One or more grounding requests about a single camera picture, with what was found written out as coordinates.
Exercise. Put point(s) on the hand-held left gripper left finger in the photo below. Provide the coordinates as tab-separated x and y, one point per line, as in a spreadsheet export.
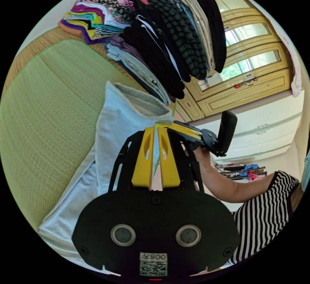
143	162

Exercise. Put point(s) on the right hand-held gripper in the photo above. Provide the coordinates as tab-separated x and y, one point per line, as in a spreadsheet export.
210	141

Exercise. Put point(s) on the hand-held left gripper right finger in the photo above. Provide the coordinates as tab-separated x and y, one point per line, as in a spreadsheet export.
170	167

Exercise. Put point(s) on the light blue jeans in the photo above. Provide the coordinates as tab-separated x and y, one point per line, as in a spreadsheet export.
113	133

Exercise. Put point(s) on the person's right forearm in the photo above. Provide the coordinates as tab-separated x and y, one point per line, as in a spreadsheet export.
230	187

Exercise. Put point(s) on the person's right hand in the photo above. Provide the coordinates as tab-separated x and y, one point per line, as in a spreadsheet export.
203	155

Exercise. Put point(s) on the low shelf with items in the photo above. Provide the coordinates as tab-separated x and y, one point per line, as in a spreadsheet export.
242	171

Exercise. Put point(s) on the white cupboard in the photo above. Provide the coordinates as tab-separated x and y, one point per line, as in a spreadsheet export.
264	129

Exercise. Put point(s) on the pile of clothes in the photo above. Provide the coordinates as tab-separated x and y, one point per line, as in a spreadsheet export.
155	41

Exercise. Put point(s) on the bed with green woven mat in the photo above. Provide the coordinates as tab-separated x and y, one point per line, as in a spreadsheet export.
48	119

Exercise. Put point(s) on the person's body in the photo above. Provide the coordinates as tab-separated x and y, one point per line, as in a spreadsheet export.
264	216

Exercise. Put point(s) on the yellow framed window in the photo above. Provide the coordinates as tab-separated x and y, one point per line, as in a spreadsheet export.
256	46

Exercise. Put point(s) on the white and pink curtain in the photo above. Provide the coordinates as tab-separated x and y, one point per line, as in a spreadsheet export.
294	70

